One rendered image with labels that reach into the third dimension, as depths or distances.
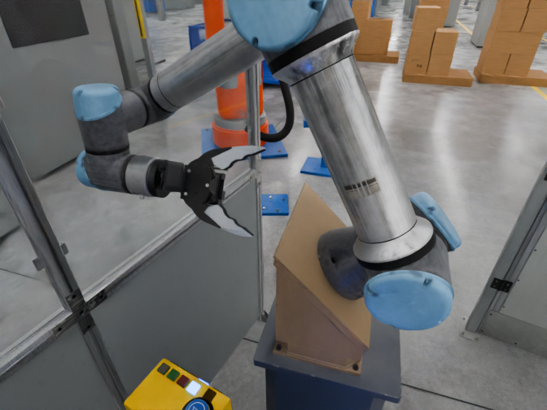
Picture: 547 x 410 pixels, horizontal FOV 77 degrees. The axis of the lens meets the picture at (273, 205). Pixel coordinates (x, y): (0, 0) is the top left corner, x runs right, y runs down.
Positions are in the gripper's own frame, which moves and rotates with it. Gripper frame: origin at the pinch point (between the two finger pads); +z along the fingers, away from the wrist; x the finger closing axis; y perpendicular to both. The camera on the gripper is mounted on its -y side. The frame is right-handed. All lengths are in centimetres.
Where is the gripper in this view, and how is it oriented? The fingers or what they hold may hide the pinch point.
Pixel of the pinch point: (259, 192)
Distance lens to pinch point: 57.5
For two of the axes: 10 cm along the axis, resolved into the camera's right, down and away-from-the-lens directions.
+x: -1.4, 9.9, 0.4
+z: 9.7, 1.5, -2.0
